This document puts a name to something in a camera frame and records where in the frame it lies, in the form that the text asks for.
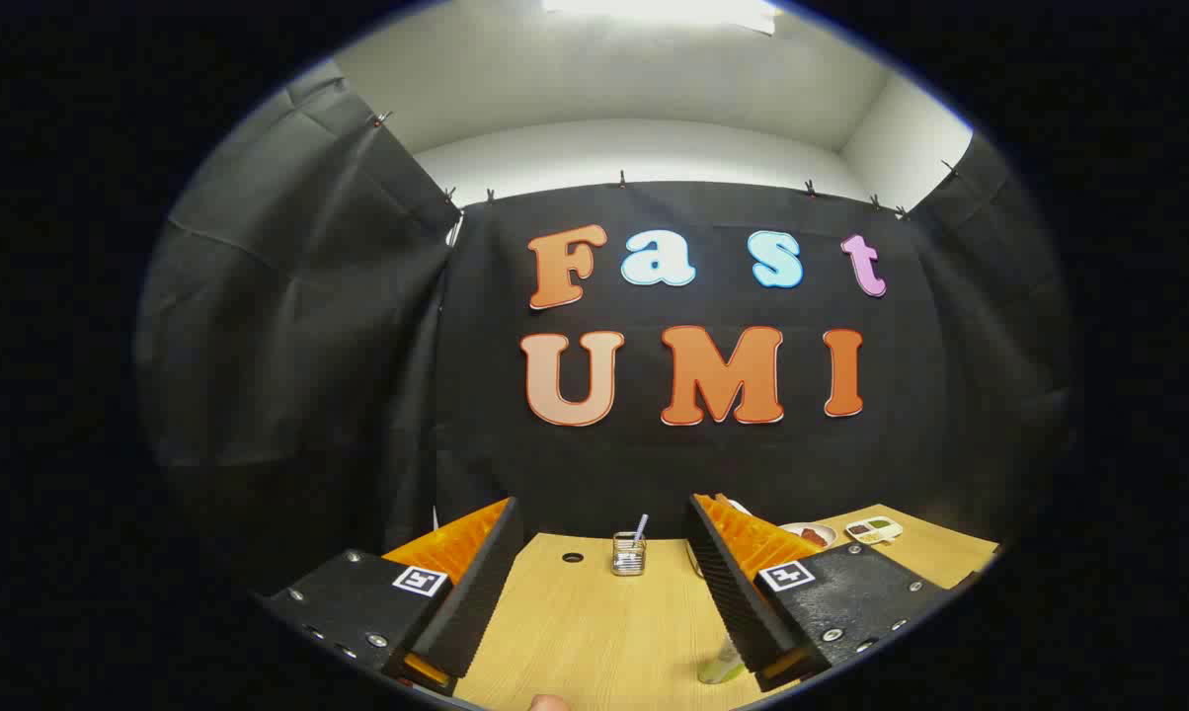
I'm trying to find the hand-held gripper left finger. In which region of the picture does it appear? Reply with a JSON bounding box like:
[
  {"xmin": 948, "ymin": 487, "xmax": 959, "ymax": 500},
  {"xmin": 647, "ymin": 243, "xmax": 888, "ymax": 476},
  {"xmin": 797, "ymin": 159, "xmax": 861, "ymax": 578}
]
[{"xmin": 257, "ymin": 496, "xmax": 525, "ymax": 697}]

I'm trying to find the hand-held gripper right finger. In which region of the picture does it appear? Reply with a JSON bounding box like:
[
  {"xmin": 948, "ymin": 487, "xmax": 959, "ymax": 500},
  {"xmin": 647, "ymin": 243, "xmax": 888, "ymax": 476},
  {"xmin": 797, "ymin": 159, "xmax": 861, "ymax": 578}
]
[{"xmin": 688, "ymin": 492, "xmax": 953, "ymax": 694}]

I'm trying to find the clear plastic juice bottle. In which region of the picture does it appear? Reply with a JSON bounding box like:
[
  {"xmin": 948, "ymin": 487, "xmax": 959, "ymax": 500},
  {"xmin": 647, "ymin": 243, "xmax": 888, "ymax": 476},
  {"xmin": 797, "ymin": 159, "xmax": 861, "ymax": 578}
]
[{"xmin": 696, "ymin": 637, "xmax": 749, "ymax": 685}]

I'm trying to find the white divided snack tray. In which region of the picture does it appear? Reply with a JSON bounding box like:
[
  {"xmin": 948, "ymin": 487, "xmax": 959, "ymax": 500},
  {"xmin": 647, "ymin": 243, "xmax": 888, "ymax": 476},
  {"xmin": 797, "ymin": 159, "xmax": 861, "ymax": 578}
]
[{"xmin": 844, "ymin": 517, "xmax": 904, "ymax": 546}]

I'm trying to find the ceiling light panel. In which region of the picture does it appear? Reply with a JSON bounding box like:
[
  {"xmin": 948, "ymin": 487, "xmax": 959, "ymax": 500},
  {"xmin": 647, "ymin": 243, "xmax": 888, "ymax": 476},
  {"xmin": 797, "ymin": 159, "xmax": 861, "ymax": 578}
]
[{"xmin": 540, "ymin": 0, "xmax": 783, "ymax": 36}]

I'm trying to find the wooden table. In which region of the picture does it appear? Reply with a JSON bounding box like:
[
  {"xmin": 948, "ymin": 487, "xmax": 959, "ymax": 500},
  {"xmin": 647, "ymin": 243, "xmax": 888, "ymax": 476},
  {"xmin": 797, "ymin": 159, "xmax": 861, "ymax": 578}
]
[{"xmin": 453, "ymin": 504, "xmax": 1000, "ymax": 711}]

